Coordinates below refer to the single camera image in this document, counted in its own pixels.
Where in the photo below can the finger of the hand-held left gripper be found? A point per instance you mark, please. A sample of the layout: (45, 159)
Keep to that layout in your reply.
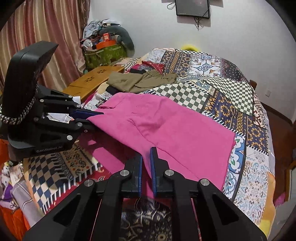
(81, 125)
(90, 113)

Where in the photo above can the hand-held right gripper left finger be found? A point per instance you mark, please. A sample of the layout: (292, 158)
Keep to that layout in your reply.
(140, 178)

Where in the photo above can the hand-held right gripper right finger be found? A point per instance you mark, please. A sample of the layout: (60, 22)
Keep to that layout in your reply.
(152, 171)

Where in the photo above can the pink pants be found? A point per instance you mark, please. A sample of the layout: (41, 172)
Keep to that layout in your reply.
(173, 129)

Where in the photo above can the olive green pants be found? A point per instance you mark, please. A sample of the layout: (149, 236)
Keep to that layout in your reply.
(134, 81)

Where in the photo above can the white crumpled paper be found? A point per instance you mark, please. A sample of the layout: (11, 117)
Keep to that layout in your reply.
(61, 117)

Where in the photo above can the low wooden table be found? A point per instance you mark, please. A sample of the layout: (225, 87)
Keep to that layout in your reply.
(97, 74)

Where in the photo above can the striped pink brown curtain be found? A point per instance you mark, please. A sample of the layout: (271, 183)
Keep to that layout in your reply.
(46, 23)

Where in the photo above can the green patterned bag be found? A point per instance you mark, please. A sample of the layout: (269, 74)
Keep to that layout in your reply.
(104, 55)

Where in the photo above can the black cloth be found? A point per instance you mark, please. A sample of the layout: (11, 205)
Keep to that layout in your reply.
(136, 70)

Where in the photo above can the orange box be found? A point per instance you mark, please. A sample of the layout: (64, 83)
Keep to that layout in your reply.
(105, 44)

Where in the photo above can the red cloth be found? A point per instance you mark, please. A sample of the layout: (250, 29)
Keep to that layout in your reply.
(152, 67)

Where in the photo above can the pile of pale clothes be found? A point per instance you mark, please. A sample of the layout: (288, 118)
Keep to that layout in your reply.
(92, 26)

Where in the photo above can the grey plush pillow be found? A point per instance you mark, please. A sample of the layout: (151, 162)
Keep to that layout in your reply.
(128, 38)

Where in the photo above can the patchwork printed blanket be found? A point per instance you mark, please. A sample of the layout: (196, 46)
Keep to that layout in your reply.
(231, 97)

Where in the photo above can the orange cloth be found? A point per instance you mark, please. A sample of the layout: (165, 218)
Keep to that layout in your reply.
(7, 215)

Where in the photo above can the yellow round object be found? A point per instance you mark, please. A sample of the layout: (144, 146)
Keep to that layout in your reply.
(189, 46)

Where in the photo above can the yellow bed sheet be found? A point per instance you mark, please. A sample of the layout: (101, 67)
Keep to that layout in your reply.
(269, 204)

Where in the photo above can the brown wooden post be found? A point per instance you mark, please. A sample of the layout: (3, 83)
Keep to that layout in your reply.
(253, 83)

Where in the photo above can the white wall outlet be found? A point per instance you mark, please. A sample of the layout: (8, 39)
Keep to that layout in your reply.
(268, 93)

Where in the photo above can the black wall monitor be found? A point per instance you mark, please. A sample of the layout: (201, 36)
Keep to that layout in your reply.
(192, 7)

